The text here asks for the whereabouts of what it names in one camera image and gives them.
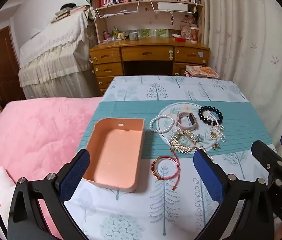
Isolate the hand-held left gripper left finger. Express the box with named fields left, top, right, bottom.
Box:
left=7, top=149, right=91, bottom=240

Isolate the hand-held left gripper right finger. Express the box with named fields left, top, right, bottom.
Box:
left=193, top=149, right=279, bottom=240

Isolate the gold chain bracelet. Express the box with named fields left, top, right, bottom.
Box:
left=170, top=129, right=197, bottom=153

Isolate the pink plastic box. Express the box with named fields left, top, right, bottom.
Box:
left=83, top=118, right=146, bottom=193

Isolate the red string bracelet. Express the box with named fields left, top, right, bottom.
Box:
left=151, top=149, right=181, bottom=192

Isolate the black bead bracelet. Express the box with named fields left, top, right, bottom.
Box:
left=198, top=105, right=224, bottom=125

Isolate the white pearl bracelet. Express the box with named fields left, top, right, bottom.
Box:
left=149, top=115, right=176, bottom=133

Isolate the thin pearl strand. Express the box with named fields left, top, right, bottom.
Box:
left=210, top=120, right=226, bottom=142

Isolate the pink fluffy blanket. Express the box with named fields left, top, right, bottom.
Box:
left=0, top=96, right=104, bottom=240

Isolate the white embroidered pillow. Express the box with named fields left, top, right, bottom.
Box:
left=0, top=166, right=16, bottom=233

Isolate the tree print tablecloth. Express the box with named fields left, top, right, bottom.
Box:
left=63, top=76, right=280, bottom=240

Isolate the stack of floral books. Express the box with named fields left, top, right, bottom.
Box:
left=185, top=65, right=219, bottom=78

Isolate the cream leaf print curtain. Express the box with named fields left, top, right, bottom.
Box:
left=202, top=0, right=282, bottom=155

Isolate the lace-covered piano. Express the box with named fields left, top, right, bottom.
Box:
left=18, top=5, right=96, bottom=99

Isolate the brown wooden door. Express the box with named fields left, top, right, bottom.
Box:
left=0, top=26, right=26, bottom=105

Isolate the wooden desk with drawers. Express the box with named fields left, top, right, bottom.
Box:
left=89, top=41, right=211, bottom=95

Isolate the floral paper box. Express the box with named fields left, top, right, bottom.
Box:
left=180, top=22, right=193, bottom=39

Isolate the wooden desk hutch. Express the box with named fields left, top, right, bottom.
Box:
left=90, top=0, right=204, bottom=47

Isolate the pile of books with hat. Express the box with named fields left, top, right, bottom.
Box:
left=51, top=3, right=86, bottom=23

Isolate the white wire basket with box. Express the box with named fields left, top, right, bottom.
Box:
left=150, top=0, right=198, bottom=15

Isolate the empty white wire basket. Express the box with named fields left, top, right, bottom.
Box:
left=95, top=0, right=140, bottom=19

